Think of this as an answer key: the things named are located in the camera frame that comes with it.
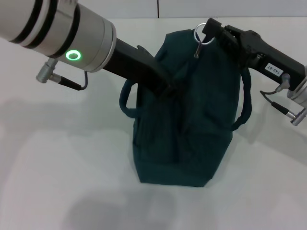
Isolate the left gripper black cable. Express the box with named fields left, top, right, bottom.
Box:
left=35, top=58, right=89, bottom=92

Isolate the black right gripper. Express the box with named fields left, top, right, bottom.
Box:
left=201, top=17, right=307, bottom=91

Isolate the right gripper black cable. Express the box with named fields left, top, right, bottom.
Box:
left=260, top=74, right=304, bottom=126

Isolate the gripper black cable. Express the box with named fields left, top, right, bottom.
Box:
left=260, top=74, right=304, bottom=126
left=35, top=58, right=89, bottom=92

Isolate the dark teal insulated lunch bag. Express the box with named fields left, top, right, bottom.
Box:
left=118, top=28, right=253, bottom=189

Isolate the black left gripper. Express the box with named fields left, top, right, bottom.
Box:
left=102, top=37, right=185, bottom=98

